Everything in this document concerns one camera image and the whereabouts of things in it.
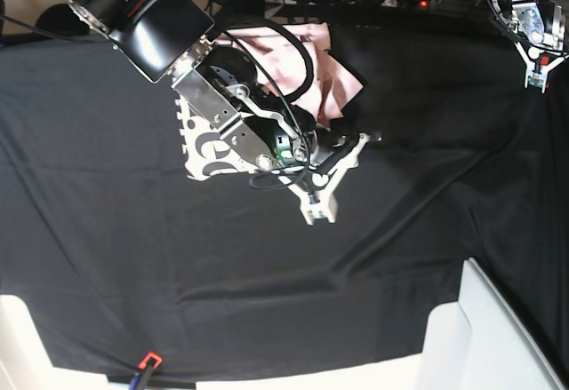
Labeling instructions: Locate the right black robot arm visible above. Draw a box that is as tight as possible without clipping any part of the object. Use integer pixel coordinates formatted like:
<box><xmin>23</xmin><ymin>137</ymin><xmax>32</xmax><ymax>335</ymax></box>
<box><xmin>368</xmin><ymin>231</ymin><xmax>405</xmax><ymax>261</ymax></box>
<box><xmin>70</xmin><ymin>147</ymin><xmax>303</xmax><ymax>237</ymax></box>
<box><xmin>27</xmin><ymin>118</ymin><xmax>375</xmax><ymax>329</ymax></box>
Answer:
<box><xmin>68</xmin><ymin>0</ymin><xmax>371</xmax><ymax>224</ymax></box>

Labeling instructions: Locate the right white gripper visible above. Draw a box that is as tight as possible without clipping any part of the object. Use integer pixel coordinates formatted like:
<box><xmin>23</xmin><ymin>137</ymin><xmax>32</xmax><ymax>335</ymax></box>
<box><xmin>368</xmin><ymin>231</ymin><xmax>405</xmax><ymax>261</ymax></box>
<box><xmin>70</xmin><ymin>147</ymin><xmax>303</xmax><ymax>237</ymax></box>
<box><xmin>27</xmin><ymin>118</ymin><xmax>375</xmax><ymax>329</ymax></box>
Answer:
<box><xmin>284</xmin><ymin>119</ymin><xmax>382</xmax><ymax>225</ymax></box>

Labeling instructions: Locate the pink T-shirt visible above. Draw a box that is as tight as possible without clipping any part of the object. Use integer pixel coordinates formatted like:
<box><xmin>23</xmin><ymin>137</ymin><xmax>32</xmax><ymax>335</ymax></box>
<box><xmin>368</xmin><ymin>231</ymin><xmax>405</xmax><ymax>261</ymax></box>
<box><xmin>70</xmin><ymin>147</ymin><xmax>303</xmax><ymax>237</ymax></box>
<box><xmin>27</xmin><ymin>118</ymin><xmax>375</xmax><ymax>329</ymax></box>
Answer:
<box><xmin>175</xmin><ymin>23</ymin><xmax>365</xmax><ymax>182</ymax></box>

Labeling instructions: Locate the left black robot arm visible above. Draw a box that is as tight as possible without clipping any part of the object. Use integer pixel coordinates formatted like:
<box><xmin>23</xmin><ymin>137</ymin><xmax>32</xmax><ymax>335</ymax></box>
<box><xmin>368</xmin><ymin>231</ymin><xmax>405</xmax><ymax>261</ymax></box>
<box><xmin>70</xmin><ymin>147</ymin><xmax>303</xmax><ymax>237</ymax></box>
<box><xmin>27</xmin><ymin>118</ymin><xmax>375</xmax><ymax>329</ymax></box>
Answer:
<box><xmin>485</xmin><ymin>0</ymin><xmax>568</xmax><ymax>93</ymax></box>

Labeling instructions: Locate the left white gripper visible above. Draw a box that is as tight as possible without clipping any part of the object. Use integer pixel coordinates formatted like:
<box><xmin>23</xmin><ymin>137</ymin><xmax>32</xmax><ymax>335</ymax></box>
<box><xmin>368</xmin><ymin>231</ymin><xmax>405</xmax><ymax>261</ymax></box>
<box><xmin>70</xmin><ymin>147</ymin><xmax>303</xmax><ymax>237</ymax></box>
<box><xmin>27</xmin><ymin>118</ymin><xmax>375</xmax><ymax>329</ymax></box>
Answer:
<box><xmin>515</xmin><ymin>38</ymin><xmax>568</xmax><ymax>93</ymax></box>

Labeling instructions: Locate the white power strip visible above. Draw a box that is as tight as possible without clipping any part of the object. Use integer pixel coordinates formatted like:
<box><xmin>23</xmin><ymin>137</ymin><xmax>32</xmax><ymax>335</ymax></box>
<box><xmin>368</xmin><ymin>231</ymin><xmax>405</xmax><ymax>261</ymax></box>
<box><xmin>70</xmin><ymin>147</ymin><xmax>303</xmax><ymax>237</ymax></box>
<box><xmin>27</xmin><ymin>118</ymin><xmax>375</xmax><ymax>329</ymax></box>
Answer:
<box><xmin>383</xmin><ymin>0</ymin><xmax>429</xmax><ymax>10</ymax></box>

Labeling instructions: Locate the red black clamp bottom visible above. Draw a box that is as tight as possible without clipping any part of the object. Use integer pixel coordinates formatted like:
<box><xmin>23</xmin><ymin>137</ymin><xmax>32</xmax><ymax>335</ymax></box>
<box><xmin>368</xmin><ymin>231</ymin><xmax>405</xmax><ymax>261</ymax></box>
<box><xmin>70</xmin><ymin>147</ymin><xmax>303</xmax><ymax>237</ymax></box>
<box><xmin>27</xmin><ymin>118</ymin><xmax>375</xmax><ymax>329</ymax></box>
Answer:
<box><xmin>128</xmin><ymin>351</ymin><xmax>163</xmax><ymax>390</ymax></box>

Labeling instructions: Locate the black table cloth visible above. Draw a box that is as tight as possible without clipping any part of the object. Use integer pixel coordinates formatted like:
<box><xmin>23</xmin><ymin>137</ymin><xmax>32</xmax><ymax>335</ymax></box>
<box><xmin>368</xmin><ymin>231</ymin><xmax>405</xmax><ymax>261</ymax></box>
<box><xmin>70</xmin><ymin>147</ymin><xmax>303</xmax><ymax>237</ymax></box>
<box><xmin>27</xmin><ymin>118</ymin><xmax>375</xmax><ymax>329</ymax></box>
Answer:
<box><xmin>1</xmin><ymin>27</ymin><xmax>568</xmax><ymax>382</ymax></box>

